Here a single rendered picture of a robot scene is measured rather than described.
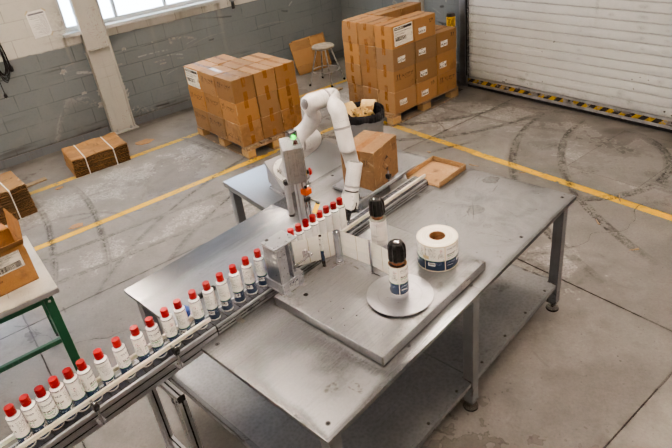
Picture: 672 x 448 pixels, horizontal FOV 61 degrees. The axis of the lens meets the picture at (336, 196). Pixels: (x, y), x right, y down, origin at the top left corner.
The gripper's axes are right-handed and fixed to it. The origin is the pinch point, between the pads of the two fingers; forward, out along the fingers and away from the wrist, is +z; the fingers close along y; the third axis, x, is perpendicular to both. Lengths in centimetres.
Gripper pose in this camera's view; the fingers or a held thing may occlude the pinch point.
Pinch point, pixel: (347, 217)
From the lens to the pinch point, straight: 316.1
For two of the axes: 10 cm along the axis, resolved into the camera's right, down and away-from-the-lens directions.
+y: 7.3, 2.6, -6.4
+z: -1.3, 9.6, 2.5
